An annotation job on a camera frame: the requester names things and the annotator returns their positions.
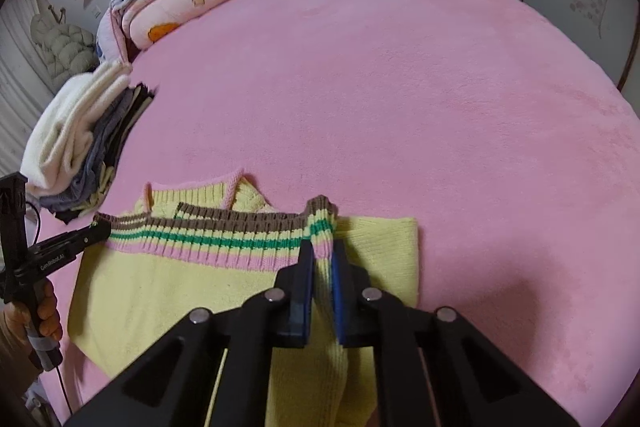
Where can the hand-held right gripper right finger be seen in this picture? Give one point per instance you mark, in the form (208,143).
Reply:
(339,302)

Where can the yellow striped knit cardigan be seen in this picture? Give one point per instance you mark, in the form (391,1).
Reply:
(150,292)

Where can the small white blue-print pillow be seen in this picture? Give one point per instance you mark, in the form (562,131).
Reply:
(112,39)

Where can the stack of folded clothes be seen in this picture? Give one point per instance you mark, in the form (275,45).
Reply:
(65,127)

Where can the folded black garment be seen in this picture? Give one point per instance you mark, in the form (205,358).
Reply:
(127,122)

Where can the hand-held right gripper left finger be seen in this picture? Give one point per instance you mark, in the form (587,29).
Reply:
(305,292)

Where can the folded grey jeans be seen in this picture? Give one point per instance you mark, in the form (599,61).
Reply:
(97,147)

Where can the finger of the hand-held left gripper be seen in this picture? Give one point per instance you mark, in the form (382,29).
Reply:
(92,234)

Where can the beige puffer jacket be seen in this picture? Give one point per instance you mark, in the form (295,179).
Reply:
(65,52)

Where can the white curtain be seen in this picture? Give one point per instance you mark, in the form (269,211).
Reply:
(17,82)

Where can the person's left hand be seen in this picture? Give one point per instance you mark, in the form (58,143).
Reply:
(52,314)

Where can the wall coat hook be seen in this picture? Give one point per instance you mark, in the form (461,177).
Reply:
(57,14)

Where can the folded pink flower-print quilt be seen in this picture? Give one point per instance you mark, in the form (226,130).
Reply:
(190,2)

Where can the bed with pink blanket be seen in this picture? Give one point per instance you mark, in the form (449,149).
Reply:
(400,82)

